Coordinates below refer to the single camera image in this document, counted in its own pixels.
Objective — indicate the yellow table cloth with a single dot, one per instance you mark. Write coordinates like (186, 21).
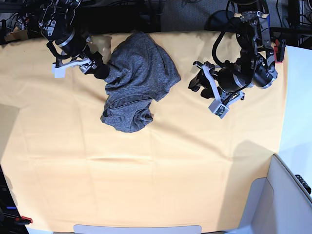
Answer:
(65, 167)

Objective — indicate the red clamp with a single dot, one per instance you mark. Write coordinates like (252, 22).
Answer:
(23, 220)
(279, 50)

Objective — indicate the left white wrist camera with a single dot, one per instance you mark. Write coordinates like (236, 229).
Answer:
(218, 108)

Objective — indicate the grey tray at bottom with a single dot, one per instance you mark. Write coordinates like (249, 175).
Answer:
(87, 229)

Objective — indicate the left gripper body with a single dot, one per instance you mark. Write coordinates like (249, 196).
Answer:
(228, 82)

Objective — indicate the red clamp at left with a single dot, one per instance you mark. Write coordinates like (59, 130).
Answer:
(23, 220)

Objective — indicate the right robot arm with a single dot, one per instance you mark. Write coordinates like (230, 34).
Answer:
(57, 21)

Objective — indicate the black remote control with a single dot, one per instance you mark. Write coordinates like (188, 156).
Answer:
(304, 184)

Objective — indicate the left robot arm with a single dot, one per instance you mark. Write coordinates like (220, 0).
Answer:
(253, 36)

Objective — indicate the grey long-sleeve T-shirt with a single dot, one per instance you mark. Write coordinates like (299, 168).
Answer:
(140, 71)

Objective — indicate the black round stand base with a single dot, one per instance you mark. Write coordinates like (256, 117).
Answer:
(219, 22)

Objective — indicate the red clamp at right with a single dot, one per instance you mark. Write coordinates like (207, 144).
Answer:
(279, 50)

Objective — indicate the white box bin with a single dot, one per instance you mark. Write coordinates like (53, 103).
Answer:
(277, 204)

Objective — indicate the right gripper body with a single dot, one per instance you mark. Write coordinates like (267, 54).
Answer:
(75, 51)

